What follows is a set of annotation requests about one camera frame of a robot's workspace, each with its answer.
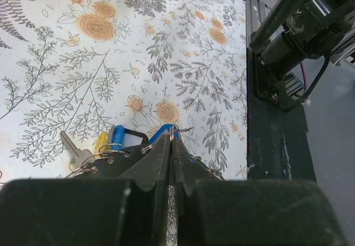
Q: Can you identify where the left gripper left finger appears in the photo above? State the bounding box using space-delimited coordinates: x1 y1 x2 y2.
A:
0 134 170 246

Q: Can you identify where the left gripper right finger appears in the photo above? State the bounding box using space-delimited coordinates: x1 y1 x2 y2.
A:
171 138 347 245

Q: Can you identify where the large silver keyring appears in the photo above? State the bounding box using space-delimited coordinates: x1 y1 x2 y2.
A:
66 125 223 192

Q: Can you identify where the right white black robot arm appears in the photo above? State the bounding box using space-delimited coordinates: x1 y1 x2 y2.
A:
247 0 354 112

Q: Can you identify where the floral table mat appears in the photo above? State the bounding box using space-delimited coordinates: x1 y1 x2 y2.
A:
0 0 249 246

